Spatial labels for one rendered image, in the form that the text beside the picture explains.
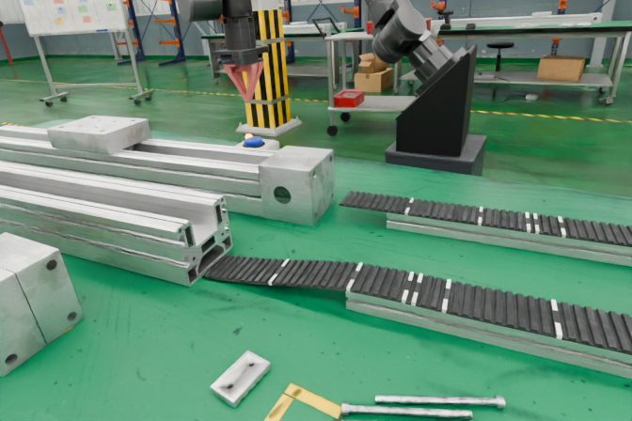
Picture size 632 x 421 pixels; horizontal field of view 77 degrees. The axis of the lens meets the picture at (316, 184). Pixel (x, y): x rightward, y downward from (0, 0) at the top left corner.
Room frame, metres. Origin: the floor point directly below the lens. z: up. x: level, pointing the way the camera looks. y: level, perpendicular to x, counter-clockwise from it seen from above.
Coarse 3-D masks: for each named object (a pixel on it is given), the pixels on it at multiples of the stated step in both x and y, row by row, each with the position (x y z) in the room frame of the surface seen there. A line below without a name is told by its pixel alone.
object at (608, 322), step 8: (600, 312) 0.29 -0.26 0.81; (608, 312) 0.29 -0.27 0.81; (616, 312) 0.29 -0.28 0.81; (600, 320) 0.28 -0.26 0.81; (608, 320) 0.28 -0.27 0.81; (616, 320) 0.28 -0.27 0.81; (600, 328) 0.27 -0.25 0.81; (608, 328) 0.27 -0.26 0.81; (616, 328) 0.27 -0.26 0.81; (608, 336) 0.26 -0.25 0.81; (616, 336) 0.26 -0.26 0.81; (624, 336) 0.26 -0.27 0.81; (608, 344) 0.25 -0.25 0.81; (616, 344) 0.25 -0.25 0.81; (624, 344) 0.25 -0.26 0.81; (624, 352) 0.25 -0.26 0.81
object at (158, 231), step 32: (0, 192) 0.56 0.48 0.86; (32, 192) 0.55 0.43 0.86; (64, 192) 0.60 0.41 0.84; (96, 192) 0.57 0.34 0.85; (128, 192) 0.54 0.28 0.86; (160, 192) 0.52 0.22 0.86; (192, 192) 0.52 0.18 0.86; (0, 224) 0.56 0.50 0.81; (32, 224) 0.53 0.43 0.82; (64, 224) 0.49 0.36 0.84; (96, 224) 0.48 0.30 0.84; (128, 224) 0.44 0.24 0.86; (160, 224) 0.43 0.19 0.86; (192, 224) 0.49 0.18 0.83; (224, 224) 0.49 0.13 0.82; (96, 256) 0.47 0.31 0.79; (128, 256) 0.45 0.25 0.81; (160, 256) 0.42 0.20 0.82; (192, 256) 0.42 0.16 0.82
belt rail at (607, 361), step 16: (352, 304) 0.35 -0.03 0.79; (368, 304) 0.35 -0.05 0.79; (384, 304) 0.34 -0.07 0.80; (400, 304) 0.33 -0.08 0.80; (400, 320) 0.33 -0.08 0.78; (416, 320) 0.32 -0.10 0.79; (432, 320) 0.32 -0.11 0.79; (448, 320) 0.31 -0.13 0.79; (464, 320) 0.30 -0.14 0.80; (464, 336) 0.30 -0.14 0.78; (480, 336) 0.30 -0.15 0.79; (496, 336) 0.29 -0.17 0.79; (512, 336) 0.29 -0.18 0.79; (528, 336) 0.28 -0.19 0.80; (544, 336) 0.27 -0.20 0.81; (528, 352) 0.28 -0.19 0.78; (544, 352) 0.27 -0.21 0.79; (560, 352) 0.27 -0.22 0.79; (576, 352) 0.27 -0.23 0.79; (592, 352) 0.26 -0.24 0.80; (608, 352) 0.25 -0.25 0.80; (592, 368) 0.26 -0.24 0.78; (608, 368) 0.25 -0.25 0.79; (624, 368) 0.25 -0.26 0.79
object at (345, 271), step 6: (342, 264) 0.39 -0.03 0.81; (348, 264) 0.40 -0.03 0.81; (354, 264) 0.39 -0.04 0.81; (342, 270) 0.38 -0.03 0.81; (348, 270) 0.38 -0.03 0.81; (354, 270) 0.38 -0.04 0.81; (336, 276) 0.37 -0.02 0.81; (342, 276) 0.37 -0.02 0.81; (348, 276) 0.37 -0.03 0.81; (330, 282) 0.37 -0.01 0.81; (336, 282) 0.36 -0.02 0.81; (342, 282) 0.36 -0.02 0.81; (330, 288) 0.35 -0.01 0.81; (336, 288) 0.35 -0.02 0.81; (342, 288) 0.35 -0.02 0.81
